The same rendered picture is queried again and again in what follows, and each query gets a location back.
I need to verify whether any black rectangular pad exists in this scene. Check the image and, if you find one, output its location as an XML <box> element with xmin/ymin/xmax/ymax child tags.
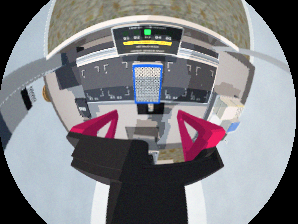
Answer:
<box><xmin>137</xmin><ymin>102</ymin><xmax>165</xmax><ymax>115</ymax></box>

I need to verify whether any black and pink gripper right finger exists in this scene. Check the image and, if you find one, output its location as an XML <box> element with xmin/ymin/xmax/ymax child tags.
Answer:
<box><xmin>177</xmin><ymin>110</ymin><xmax>226</xmax><ymax>161</ymax></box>

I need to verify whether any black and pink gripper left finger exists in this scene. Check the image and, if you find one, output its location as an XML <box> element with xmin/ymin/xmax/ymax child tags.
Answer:
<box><xmin>70</xmin><ymin>110</ymin><xmax>118</xmax><ymax>138</ymax></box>

